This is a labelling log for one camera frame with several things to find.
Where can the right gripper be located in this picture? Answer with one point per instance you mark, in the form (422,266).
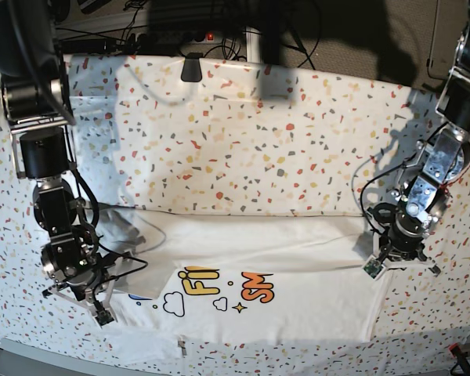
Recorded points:
(76,265)

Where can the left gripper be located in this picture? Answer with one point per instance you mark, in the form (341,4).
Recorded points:
(401,239)

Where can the white printed T-shirt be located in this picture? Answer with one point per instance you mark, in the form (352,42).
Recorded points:
(238,280)

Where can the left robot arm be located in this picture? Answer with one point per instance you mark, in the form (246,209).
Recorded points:
(422,179)

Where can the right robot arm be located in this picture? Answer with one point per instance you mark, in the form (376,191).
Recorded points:
(35,99)

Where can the red clamp bottom right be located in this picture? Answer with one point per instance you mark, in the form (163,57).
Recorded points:
(462,366)

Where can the terrazzo pattern tablecloth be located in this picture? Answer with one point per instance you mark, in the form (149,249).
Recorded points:
(247,140)

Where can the black table clamp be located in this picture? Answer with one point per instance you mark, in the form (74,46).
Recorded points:
(191,71)

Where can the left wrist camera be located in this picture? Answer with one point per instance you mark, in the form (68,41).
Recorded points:
(373,267)

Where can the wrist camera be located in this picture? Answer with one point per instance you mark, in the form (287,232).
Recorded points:
(373,267)
(102,315)

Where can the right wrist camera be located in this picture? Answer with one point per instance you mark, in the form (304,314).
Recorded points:
(102,315)

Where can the white metal post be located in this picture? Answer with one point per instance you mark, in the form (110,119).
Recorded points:
(253,45)

